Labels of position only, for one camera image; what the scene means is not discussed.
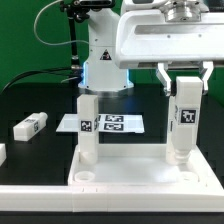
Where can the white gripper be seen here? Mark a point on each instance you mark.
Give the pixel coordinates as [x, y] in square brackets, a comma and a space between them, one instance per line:
[144, 38]

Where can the white desk top tray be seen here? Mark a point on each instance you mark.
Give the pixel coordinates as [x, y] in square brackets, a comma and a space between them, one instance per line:
[130, 164]

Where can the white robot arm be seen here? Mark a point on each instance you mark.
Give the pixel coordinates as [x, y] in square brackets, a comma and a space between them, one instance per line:
[100, 70]

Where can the white marker tag plate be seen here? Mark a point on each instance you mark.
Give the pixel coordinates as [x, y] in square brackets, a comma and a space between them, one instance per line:
[107, 123]

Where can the white L-shaped corner fence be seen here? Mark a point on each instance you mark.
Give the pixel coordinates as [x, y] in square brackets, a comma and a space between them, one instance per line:
[205, 196]

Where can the white block at left edge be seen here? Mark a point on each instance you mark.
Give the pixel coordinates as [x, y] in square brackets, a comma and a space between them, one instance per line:
[2, 153]

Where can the black camera stand pole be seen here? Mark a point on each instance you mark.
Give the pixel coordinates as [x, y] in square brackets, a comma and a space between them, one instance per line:
[77, 12]

